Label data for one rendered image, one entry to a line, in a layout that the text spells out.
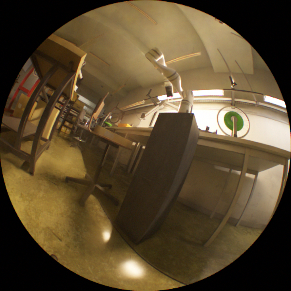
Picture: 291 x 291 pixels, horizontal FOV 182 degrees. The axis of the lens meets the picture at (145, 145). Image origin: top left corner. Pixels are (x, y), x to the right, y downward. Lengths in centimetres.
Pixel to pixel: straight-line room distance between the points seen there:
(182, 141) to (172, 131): 8
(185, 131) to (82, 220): 81
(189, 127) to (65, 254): 86
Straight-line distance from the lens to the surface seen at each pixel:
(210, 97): 227
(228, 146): 86
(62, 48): 84
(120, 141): 74
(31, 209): 71
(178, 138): 47
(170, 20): 379
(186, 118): 52
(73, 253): 57
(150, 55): 69
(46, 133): 186
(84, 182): 98
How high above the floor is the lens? 53
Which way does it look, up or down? 8 degrees up
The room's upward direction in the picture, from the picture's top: 22 degrees clockwise
